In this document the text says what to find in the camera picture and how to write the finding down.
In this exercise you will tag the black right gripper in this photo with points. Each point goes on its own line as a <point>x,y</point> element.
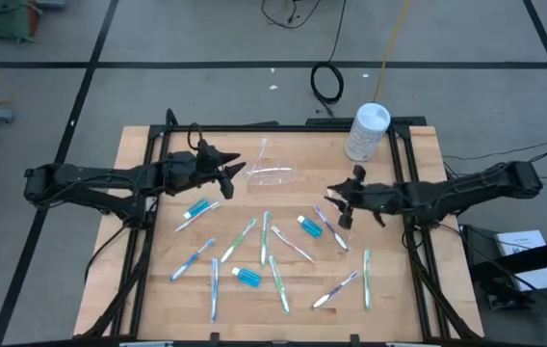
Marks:
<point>377,197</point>

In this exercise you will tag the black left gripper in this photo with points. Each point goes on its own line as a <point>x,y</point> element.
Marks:
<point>184,171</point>

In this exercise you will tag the blue mouthwash bottle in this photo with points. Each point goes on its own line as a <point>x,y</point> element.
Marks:
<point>311,227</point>
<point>198,208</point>
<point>249,278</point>

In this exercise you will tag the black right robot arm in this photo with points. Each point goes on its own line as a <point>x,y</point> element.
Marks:
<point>471,188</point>

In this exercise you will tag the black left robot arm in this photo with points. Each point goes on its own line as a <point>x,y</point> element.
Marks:
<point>85,176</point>

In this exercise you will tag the white wipes canister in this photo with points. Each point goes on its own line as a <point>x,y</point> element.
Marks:
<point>367,135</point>

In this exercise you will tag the white booklet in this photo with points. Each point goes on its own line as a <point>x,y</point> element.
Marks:
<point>519,241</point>

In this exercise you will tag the black side stand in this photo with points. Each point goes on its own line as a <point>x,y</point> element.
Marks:
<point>533,255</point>

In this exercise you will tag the green bag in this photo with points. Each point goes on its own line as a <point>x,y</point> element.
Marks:
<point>6,19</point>

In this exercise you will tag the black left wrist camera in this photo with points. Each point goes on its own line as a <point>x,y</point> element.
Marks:
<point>226,188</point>

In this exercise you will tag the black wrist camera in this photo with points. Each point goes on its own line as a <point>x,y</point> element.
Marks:
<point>226,188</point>
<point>346,221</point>

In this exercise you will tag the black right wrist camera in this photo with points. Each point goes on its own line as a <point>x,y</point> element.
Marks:
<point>346,221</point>

